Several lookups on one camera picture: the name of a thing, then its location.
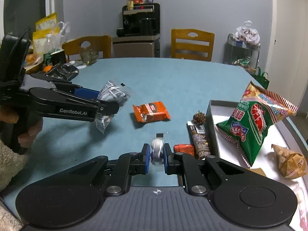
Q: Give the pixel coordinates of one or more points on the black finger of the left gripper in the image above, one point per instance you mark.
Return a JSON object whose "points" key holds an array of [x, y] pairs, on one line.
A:
{"points": [[106, 108]]}

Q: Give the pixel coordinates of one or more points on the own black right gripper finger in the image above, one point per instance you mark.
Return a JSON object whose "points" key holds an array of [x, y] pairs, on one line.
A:
{"points": [[186, 166]]}

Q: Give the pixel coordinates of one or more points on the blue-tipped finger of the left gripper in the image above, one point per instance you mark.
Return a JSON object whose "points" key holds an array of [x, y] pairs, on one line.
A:
{"points": [[86, 93]]}

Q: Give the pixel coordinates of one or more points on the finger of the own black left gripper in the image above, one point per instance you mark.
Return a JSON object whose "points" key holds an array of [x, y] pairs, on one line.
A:
{"points": [[127, 166]]}

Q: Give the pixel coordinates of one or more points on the clear newspaper print snack bag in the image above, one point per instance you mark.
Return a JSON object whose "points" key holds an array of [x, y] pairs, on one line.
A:
{"points": [[114, 96]]}

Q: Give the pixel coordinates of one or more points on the small clear candy packet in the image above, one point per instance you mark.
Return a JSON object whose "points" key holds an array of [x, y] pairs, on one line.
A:
{"points": [[156, 153]]}

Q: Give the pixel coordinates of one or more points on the orange stick snack pack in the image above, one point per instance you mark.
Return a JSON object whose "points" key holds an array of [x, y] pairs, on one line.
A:
{"points": [[185, 148]]}

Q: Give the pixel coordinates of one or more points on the orange snack wrapper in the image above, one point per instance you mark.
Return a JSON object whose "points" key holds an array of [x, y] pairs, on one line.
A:
{"points": [[149, 112]]}

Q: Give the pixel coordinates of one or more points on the green red chip bag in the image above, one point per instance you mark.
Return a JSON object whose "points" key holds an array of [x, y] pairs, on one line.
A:
{"points": [[249, 122]]}

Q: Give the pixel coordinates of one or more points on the brown paper snack bag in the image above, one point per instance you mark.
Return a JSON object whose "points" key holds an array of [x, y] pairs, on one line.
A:
{"points": [[291, 164]]}

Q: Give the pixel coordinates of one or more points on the clear pink snack packet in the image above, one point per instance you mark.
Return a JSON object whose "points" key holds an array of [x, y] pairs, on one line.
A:
{"points": [[302, 206]]}

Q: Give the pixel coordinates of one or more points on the fuzzy beige sleeve forearm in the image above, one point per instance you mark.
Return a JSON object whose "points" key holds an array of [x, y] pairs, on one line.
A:
{"points": [[11, 164]]}

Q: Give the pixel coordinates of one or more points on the person's left hand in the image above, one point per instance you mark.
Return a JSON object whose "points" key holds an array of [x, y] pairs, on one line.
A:
{"points": [[17, 133]]}

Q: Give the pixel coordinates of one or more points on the brown chocolate bar tube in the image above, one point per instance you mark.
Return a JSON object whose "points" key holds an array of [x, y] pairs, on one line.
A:
{"points": [[199, 139]]}

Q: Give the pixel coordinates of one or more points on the glass jar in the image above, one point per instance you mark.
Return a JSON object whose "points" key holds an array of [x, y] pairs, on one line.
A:
{"points": [[89, 55]]}

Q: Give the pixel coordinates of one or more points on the black mug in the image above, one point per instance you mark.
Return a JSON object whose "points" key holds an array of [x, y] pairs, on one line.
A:
{"points": [[58, 57]]}

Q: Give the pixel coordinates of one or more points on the wooden chair left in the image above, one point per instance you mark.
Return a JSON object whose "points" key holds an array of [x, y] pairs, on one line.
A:
{"points": [[97, 43]]}

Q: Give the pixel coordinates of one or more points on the wooden chair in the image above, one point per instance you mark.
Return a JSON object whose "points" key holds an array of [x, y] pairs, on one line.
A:
{"points": [[192, 44], [97, 43]]}

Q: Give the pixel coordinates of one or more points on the yellow snack bags pile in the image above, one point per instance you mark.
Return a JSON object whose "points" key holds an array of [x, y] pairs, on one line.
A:
{"points": [[49, 35]]}

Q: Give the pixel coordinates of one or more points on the black water dispenser machine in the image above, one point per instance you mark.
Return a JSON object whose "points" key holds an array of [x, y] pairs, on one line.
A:
{"points": [[140, 34]]}

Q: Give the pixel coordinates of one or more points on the wooden chair far middle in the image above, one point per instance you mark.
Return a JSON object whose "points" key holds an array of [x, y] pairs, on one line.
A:
{"points": [[192, 44]]}

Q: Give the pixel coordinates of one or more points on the grey tray box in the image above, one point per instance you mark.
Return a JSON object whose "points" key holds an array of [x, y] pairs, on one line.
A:
{"points": [[281, 134]]}

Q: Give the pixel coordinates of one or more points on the green shopping bag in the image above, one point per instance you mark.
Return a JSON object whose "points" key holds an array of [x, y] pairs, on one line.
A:
{"points": [[261, 78]]}

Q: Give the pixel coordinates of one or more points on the white door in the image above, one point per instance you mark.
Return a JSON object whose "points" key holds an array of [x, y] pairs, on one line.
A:
{"points": [[287, 56]]}

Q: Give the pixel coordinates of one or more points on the white Dove plastic bag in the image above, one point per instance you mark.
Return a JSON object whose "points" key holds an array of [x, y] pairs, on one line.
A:
{"points": [[247, 34]]}

